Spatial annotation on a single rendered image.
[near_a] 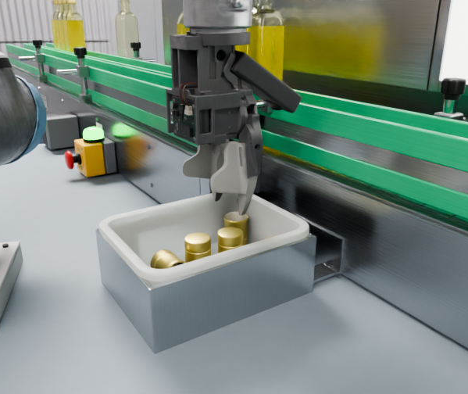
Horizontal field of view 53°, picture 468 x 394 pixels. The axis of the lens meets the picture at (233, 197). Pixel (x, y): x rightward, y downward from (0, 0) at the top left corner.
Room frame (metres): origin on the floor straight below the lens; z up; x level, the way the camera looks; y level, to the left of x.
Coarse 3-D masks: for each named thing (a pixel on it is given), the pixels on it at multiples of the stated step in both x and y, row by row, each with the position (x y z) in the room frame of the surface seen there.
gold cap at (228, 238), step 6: (222, 228) 0.58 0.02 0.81; (228, 228) 0.58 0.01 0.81; (234, 228) 0.58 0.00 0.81; (222, 234) 0.56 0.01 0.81; (228, 234) 0.56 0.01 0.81; (234, 234) 0.56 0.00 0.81; (240, 234) 0.56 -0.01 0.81; (222, 240) 0.55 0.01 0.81; (228, 240) 0.55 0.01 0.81; (234, 240) 0.55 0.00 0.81; (240, 240) 0.56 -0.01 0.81; (222, 246) 0.55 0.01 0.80; (228, 246) 0.55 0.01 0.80; (234, 246) 0.55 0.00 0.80; (240, 246) 0.56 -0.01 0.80; (222, 252) 0.55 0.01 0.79
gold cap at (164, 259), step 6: (162, 252) 0.53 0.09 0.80; (168, 252) 0.53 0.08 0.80; (156, 258) 0.52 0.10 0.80; (162, 258) 0.51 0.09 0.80; (168, 258) 0.51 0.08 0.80; (174, 258) 0.51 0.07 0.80; (150, 264) 0.52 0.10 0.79; (156, 264) 0.51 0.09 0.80; (162, 264) 0.51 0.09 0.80; (168, 264) 0.50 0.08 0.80; (174, 264) 0.52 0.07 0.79; (180, 264) 0.53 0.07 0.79
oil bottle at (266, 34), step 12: (252, 12) 0.80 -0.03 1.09; (264, 12) 0.79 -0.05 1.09; (276, 12) 0.81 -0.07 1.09; (252, 24) 0.79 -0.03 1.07; (264, 24) 0.79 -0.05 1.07; (276, 24) 0.80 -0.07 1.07; (252, 36) 0.79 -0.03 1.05; (264, 36) 0.79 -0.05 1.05; (276, 36) 0.80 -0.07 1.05; (240, 48) 0.82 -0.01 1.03; (252, 48) 0.79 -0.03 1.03; (264, 48) 0.79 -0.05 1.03; (276, 48) 0.80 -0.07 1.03; (264, 60) 0.79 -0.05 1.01; (276, 60) 0.80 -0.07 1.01; (276, 72) 0.80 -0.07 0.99
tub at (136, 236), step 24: (120, 216) 0.56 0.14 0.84; (144, 216) 0.57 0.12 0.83; (168, 216) 0.59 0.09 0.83; (192, 216) 0.61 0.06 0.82; (216, 216) 0.63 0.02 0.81; (264, 216) 0.59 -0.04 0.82; (288, 216) 0.56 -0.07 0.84; (120, 240) 0.49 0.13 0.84; (144, 240) 0.57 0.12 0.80; (168, 240) 0.58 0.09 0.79; (216, 240) 0.62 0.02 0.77; (264, 240) 0.49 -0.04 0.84; (288, 240) 0.50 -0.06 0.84; (144, 264) 0.43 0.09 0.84; (192, 264) 0.43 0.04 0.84; (216, 264) 0.44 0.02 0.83
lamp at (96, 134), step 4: (88, 128) 1.00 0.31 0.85; (92, 128) 1.00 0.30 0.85; (96, 128) 1.00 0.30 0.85; (100, 128) 1.01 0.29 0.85; (84, 132) 0.99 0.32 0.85; (88, 132) 0.99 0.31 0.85; (92, 132) 0.99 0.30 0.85; (96, 132) 0.99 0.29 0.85; (100, 132) 1.00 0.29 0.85; (84, 136) 0.99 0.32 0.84; (88, 136) 0.99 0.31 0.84; (92, 136) 0.99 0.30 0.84; (96, 136) 0.99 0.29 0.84; (100, 136) 1.00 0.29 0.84; (84, 140) 0.99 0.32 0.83; (88, 140) 0.99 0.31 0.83; (92, 140) 0.99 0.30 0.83; (96, 140) 0.99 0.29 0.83; (100, 140) 1.00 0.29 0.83; (104, 140) 1.01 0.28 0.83
